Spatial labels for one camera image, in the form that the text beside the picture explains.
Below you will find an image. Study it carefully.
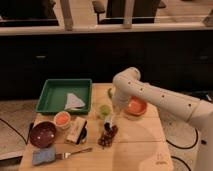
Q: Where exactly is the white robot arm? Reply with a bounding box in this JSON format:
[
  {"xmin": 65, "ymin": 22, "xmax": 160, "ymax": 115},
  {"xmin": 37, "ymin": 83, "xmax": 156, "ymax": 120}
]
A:
[{"xmin": 112, "ymin": 67, "xmax": 213, "ymax": 171}]

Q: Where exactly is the green plastic cup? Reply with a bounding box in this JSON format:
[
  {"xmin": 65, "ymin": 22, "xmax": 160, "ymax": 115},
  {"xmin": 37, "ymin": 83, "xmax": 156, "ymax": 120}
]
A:
[{"xmin": 98, "ymin": 105, "xmax": 111, "ymax": 119}]

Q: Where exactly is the green pepper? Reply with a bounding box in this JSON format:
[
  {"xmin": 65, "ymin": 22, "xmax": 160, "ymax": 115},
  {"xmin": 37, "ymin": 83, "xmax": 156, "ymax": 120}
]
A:
[{"xmin": 107, "ymin": 88, "xmax": 113, "ymax": 99}]

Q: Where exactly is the orange bowl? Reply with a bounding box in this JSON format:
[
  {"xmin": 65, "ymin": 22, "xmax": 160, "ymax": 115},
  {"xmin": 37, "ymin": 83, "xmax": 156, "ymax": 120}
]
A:
[{"xmin": 124, "ymin": 96, "xmax": 147, "ymax": 120}]

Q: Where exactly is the brown grape bunch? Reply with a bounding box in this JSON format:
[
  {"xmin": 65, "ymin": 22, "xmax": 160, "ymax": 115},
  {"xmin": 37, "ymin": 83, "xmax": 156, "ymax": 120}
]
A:
[{"xmin": 98, "ymin": 125, "xmax": 118, "ymax": 148}]

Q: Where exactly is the white folded paper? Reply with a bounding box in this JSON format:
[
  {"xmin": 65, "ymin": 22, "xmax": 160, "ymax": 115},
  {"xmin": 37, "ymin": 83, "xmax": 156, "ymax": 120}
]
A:
[{"xmin": 64, "ymin": 93, "xmax": 85, "ymax": 110}]

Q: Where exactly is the beige block with black base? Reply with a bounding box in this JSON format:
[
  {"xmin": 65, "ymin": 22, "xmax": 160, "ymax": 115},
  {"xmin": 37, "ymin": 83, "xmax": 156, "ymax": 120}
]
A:
[{"xmin": 65, "ymin": 117, "xmax": 87, "ymax": 144}]

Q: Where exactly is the green plastic tray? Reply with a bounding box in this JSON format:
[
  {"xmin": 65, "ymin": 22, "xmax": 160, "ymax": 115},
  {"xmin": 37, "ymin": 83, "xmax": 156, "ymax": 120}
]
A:
[{"xmin": 36, "ymin": 79, "xmax": 92, "ymax": 115}]

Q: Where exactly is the silver fork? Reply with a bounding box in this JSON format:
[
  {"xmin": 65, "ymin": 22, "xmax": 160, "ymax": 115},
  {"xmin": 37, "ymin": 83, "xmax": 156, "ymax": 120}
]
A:
[{"xmin": 55, "ymin": 148, "xmax": 93, "ymax": 160}]

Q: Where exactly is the dark red bowl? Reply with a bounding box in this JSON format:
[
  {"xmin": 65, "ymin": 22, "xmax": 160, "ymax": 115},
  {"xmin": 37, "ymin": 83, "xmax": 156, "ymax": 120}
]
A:
[{"xmin": 30, "ymin": 121, "xmax": 56, "ymax": 148}]

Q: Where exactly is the black office chair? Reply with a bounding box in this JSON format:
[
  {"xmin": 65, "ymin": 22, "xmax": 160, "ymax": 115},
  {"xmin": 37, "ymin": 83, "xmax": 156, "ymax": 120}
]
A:
[{"xmin": 92, "ymin": 0, "xmax": 166, "ymax": 25}]

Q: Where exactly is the blue sponge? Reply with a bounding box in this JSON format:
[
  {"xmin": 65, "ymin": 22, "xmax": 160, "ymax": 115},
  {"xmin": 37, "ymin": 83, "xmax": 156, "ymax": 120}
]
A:
[{"xmin": 32, "ymin": 147, "xmax": 55, "ymax": 166}]

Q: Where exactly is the black cable on floor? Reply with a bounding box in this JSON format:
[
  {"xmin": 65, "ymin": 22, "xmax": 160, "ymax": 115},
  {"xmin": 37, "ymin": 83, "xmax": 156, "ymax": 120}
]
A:
[{"xmin": 0, "ymin": 118, "xmax": 29, "ymax": 145}]

